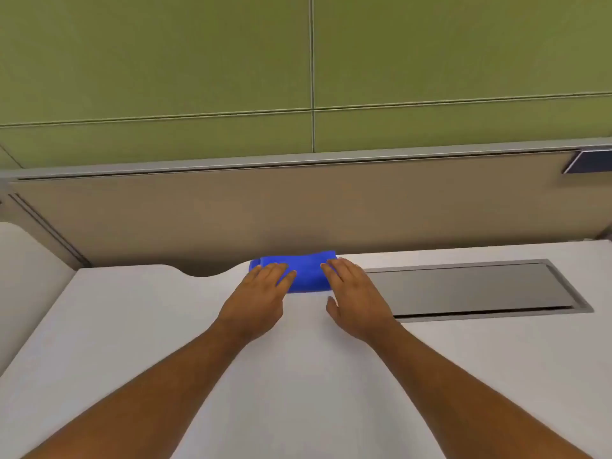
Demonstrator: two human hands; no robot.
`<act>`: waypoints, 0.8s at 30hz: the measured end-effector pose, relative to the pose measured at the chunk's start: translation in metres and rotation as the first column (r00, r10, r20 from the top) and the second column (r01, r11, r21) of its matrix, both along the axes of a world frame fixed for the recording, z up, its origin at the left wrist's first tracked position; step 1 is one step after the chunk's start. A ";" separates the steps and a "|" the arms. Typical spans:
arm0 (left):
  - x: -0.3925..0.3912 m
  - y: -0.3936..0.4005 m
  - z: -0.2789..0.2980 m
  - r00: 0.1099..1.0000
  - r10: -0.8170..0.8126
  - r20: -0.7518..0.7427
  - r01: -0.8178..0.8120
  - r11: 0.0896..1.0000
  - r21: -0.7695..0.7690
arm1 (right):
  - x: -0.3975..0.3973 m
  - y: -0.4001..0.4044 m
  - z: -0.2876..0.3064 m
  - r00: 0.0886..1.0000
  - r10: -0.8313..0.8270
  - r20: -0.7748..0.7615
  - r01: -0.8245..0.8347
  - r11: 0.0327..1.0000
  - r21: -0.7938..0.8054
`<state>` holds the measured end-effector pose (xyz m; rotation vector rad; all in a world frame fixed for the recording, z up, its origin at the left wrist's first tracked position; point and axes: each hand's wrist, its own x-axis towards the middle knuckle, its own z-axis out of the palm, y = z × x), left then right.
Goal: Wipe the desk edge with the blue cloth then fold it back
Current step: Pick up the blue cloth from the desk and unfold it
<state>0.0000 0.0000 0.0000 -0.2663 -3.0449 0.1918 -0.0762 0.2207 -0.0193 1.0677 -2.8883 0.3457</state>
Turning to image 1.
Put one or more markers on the blue microfibre cloth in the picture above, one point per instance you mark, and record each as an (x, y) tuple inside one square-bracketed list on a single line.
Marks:
[(306, 272)]

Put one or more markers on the person's left forearm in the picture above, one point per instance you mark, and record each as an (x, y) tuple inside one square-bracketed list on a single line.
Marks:
[(143, 401)]

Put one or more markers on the blue label plate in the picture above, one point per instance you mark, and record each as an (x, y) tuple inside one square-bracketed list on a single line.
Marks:
[(590, 161)]

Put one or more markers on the person's right forearm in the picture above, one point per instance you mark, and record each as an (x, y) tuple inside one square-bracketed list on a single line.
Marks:
[(454, 401)]

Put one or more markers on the white rounded divider panel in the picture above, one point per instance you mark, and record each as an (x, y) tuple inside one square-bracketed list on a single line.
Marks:
[(28, 282)]

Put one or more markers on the person's left hand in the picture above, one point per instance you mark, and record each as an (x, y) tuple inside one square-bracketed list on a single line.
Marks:
[(258, 301)]

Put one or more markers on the person's right hand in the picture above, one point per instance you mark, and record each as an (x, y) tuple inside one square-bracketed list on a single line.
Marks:
[(358, 301)]

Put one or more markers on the white table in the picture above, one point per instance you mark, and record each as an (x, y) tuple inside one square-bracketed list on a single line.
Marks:
[(306, 401)]

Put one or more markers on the beige partition panel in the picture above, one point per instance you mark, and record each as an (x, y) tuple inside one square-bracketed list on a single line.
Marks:
[(306, 210)]

